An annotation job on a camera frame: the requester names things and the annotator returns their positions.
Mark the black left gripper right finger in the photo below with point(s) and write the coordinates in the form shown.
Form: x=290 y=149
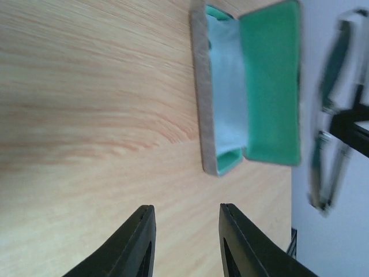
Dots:
x=247 y=251

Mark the black aluminium frame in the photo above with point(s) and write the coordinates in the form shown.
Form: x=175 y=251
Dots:
x=344 y=126

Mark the grey felt glasses case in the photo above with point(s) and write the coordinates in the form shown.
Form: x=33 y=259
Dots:
x=270 y=38

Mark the black round sunglasses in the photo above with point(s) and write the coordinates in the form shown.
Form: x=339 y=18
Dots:
x=333 y=69

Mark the blue cleaning cloth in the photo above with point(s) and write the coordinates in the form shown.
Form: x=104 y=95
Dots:
x=228 y=85

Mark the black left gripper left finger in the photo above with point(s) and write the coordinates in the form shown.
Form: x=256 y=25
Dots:
x=130 y=251

